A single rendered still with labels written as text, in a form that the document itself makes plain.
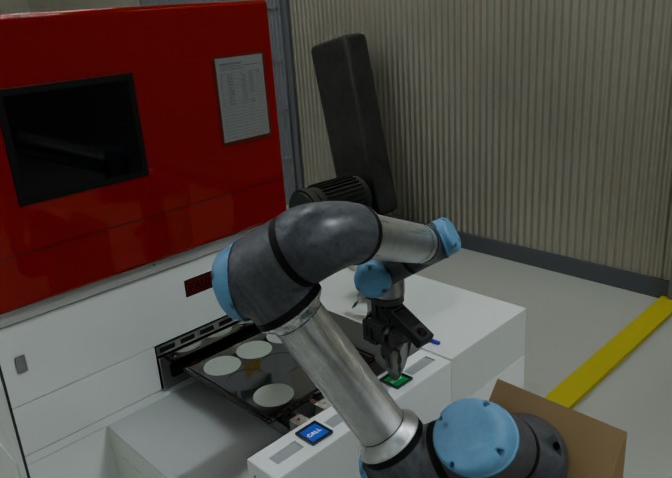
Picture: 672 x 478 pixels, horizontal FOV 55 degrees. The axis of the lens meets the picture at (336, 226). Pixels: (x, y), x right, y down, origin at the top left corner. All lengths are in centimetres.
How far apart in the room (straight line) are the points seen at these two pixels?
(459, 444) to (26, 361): 102
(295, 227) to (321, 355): 21
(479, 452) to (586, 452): 24
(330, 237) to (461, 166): 394
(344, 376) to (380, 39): 428
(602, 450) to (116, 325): 113
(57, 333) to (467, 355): 99
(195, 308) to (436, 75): 334
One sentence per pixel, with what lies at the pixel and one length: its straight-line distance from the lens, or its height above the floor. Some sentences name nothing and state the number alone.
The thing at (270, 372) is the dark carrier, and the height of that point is 90.
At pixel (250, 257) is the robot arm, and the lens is 94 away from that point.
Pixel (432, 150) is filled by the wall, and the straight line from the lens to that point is 494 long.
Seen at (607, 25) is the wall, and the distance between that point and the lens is 417.
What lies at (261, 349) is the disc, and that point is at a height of 90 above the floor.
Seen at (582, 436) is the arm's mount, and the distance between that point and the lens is 123.
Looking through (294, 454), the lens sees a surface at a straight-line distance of 136.
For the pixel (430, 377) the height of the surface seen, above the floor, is 95.
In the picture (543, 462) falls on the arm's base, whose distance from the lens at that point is 117.
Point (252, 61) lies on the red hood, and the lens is 176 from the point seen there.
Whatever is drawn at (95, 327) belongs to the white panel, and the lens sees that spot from 170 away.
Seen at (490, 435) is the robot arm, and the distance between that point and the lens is 104.
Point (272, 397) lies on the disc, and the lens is 164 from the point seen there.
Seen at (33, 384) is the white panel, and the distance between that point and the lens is 169.
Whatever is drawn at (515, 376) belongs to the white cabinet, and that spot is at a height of 77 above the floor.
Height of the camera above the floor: 179
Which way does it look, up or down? 19 degrees down
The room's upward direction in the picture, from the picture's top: 4 degrees counter-clockwise
